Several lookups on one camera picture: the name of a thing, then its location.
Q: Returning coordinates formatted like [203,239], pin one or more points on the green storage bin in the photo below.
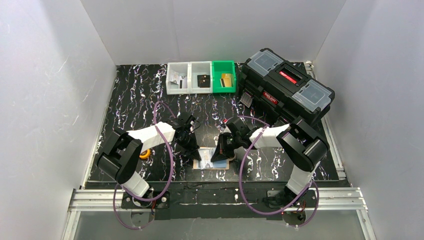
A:
[219,67]

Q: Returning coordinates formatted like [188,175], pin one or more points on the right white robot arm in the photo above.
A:
[304,146]

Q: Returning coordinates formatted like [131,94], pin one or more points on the silver cards in bin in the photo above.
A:
[178,81]

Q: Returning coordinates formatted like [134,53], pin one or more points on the white silver credit card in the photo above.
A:
[205,160]

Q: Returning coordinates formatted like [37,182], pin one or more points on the white storage bin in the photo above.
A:
[177,67]
[200,73]

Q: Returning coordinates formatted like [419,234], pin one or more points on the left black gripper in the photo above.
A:
[185,139]

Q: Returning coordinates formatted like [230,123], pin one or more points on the beige leather card holder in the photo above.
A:
[225,162]

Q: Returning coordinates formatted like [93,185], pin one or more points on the aluminium frame rail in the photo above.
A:
[210,202]

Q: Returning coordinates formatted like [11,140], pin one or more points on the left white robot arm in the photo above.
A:
[120,154]

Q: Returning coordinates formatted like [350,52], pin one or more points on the middle white storage bin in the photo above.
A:
[200,73]

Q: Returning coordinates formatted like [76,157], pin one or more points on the left white storage bin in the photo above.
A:
[177,67]

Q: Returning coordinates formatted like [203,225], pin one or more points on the black plastic toolbox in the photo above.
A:
[269,83]

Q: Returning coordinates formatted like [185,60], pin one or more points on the black card in bin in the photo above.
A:
[204,83]

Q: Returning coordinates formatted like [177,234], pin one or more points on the orange gold credit card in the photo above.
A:
[226,80]

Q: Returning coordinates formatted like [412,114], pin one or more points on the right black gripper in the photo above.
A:
[226,143]

